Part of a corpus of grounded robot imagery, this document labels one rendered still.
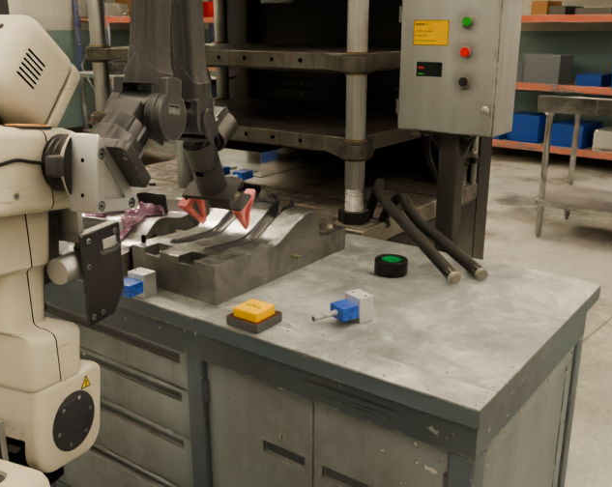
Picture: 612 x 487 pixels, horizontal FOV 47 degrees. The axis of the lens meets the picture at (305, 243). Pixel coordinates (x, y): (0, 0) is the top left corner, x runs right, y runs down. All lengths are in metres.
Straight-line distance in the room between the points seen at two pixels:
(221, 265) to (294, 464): 0.44
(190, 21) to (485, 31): 1.01
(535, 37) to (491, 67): 6.32
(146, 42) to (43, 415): 0.62
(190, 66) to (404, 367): 0.63
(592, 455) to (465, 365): 1.39
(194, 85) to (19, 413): 0.61
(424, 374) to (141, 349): 0.76
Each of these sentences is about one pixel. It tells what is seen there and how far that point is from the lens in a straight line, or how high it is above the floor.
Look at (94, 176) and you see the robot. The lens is 1.04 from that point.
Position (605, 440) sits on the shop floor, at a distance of 2.75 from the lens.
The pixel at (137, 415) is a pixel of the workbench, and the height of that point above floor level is 0.44.
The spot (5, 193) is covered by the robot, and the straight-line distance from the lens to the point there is 1.07.
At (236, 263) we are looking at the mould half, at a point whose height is 0.88.
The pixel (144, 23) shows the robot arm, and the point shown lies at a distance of 1.16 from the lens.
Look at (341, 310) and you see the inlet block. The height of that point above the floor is 0.84.
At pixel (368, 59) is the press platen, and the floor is 1.28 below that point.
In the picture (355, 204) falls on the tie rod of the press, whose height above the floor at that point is 0.85.
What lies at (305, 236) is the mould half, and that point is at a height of 0.88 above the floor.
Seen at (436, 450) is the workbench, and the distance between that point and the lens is 1.32.
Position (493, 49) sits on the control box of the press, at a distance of 2.03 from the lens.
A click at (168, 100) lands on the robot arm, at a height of 1.26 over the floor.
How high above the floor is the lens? 1.37
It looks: 17 degrees down
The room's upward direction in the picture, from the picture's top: straight up
